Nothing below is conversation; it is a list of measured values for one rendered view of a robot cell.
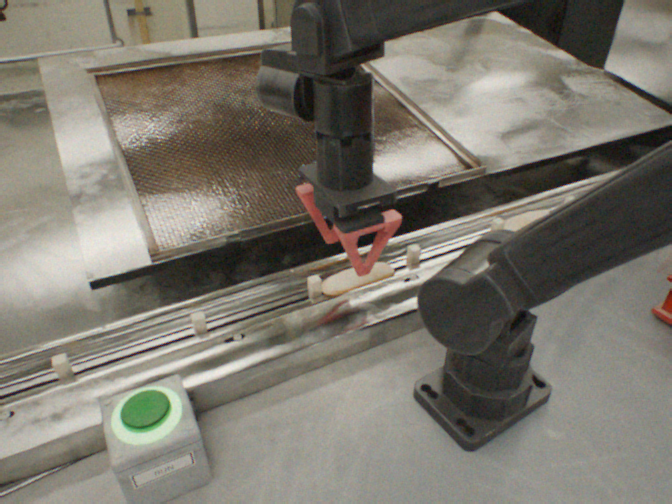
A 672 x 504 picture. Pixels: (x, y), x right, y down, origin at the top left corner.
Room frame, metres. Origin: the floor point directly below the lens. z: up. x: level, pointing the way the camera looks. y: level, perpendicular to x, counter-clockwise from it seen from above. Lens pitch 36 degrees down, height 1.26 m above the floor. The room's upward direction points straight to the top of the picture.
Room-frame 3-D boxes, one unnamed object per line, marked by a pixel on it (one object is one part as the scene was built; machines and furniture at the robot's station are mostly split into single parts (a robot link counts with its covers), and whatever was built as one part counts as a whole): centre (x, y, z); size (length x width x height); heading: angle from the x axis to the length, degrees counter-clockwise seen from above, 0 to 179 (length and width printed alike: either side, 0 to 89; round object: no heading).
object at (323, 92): (0.49, 0.00, 1.08); 0.07 x 0.06 x 0.07; 46
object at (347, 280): (0.51, -0.03, 0.86); 0.10 x 0.04 x 0.01; 117
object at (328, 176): (0.49, -0.01, 1.02); 0.10 x 0.07 x 0.07; 27
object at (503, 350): (0.36, -0.13, 0.94); 0.09 x 0.05 x 0.10; 46
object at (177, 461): (0.27, 0.16, 0.84); 0.08 x 0.08 x 0.11; 27
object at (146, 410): (0.27, 0.15, 0.90); 0.04 x 0.04 x 0.02
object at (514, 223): (0.63, -0.28, 0.86); 0.10 x 0.04 x 0.01; 117
